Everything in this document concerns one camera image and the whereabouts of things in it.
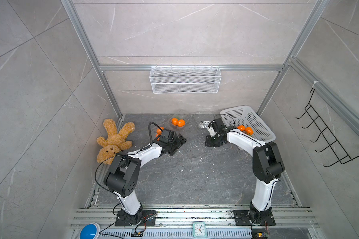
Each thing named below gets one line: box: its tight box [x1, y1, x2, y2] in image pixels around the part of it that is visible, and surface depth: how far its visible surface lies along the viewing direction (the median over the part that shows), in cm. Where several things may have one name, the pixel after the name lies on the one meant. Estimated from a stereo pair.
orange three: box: [176, 119, 186, 128], surface depth 109 cm
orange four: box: [171, 117, 179, 126], surface depth 112 cm
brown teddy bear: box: [96, 119, 136, 165], surface depth 97 cm
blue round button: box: [79, 222, 101, 239], surface depth 70 cm
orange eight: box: [245, 126, 254, 136], surface depth 106 cm
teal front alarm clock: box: [192, 222, 207, 239], surface depth 70 cm
